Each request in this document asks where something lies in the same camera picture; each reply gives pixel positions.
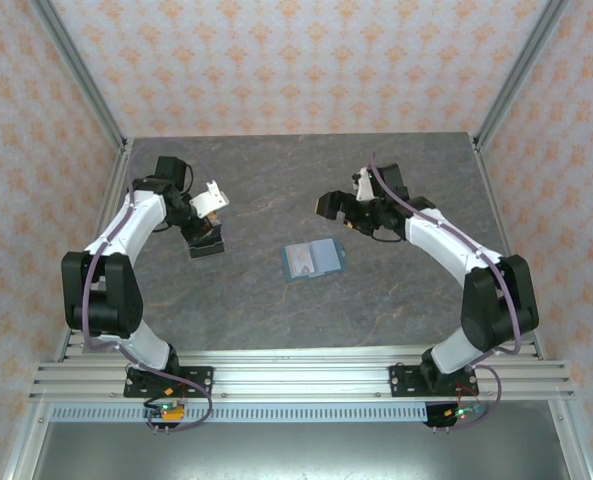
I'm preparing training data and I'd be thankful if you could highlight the aluminium table edge rail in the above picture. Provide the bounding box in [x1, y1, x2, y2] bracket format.
[58, 341, 547, 362]

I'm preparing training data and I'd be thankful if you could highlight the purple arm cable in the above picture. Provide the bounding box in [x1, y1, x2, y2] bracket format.
[70, 139, 215, 435]
[369, 151, 523, 434]

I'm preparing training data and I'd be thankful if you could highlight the grey metal sheet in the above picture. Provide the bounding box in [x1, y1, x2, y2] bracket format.
[5, 422, 592, 480]

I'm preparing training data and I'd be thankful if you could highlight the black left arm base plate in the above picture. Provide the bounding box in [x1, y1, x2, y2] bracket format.
[123, 365, 215, 399]

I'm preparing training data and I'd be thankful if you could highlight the teal card holder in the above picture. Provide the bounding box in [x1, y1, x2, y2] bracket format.
[280, 238, 348, 285]

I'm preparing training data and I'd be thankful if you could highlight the aluminium side rail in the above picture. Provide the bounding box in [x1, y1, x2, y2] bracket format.
[470, 134, 547, 359]
[55, 139, 135, 361]

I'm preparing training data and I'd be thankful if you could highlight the grey slotted cable duct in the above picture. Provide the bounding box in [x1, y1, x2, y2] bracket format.
[50, 404, 560, 424]

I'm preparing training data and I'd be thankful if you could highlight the aluminium frame post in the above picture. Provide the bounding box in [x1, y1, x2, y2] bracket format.
[28, 0, 130, 151]
[473, 0, 572, 151]

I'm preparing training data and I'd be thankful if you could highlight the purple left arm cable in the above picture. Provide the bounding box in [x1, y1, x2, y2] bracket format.
[70, 139, 215, 435]

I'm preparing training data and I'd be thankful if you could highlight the grey VIP credit card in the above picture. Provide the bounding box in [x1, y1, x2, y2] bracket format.
[284, 244, 318, 279]

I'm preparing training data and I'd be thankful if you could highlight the wide aluminium mounting beam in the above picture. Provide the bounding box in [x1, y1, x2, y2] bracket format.
[28, 362, 575, 402]

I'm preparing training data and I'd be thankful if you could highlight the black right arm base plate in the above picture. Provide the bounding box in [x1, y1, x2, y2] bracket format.
[389, 364, 477, 399]

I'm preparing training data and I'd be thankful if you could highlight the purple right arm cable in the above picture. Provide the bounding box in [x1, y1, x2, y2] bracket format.
[369, 151, 523, 434]

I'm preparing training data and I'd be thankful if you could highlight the aluminium frame strut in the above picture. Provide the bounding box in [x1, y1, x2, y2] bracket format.
[0, 399, 52, 480]
[548, 399, 593, 480]

